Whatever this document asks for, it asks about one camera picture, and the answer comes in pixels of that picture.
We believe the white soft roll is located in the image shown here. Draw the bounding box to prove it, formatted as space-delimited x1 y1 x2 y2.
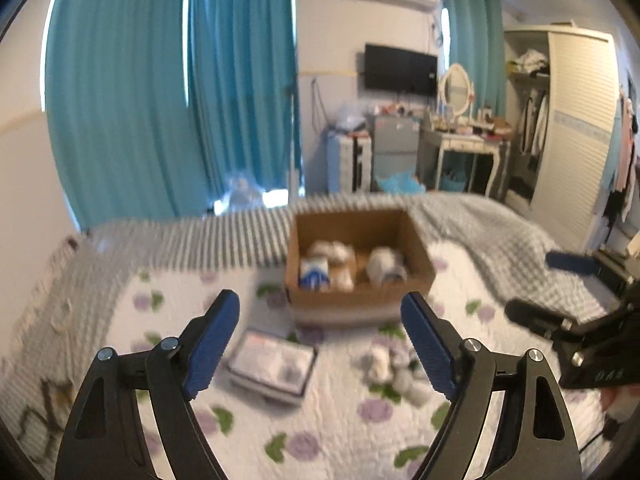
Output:
366 247 408 287

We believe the white packaged box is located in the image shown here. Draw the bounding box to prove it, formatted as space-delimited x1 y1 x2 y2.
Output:
226 330 318 405

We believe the blue white tissue pack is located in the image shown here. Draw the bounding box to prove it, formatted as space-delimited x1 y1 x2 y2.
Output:
298 256 331 292

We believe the person's hand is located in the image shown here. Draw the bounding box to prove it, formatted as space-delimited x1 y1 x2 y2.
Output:
600 385 640 424

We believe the grey checked blanket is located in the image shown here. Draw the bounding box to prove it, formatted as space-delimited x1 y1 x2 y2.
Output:
0 192 609 480

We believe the white floral quilt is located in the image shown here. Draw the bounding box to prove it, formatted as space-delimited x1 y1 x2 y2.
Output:
104 242 605 479

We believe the white dressing table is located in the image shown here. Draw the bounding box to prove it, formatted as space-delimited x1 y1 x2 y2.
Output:
416 122 511 200

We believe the white wardrobe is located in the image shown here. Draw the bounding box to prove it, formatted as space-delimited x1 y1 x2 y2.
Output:
500 25 620 250

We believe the brown cardboard box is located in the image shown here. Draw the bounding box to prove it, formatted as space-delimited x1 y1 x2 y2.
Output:
285 207 436 327

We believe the white oval vanity mirror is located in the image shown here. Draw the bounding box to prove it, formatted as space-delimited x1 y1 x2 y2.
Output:
437 63 473 119

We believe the small grey fridge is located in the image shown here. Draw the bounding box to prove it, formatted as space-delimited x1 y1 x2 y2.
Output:
371 115 420 192

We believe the white drawer cabinet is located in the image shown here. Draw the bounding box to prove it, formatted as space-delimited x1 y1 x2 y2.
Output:
326 133 372 194

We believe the teal curtain right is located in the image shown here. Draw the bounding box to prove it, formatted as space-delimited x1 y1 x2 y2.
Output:
442 0 506 116

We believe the teal curtain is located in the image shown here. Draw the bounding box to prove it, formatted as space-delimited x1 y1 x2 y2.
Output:
189 0 302 200
43 0 210 230
442 0 506 116

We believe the teal curtain left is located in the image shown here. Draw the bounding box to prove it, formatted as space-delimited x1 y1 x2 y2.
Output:
43 0 210 230

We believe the teal curtain middle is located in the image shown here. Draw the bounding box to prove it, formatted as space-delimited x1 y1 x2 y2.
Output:
189 0 302 200

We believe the black wall television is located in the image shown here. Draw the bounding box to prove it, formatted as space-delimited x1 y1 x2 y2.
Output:
363 44 438 98

